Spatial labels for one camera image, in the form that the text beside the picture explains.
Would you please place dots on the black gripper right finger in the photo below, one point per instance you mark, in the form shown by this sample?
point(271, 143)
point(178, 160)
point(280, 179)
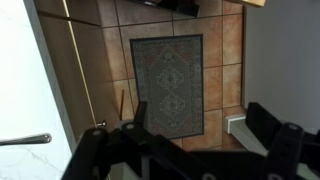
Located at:
point(283, 157)

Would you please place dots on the silver drawer handle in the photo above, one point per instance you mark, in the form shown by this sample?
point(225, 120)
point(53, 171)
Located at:
point(35, 139)

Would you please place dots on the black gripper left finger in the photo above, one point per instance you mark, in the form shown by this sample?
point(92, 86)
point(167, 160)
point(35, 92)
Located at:
point(86, 162)

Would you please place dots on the dark patterned floor rug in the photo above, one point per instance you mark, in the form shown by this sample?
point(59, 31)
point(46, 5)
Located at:
point(169, 79)

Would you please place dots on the wooden base cabinet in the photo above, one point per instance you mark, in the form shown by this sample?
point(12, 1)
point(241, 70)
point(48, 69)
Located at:
point(76, 45)

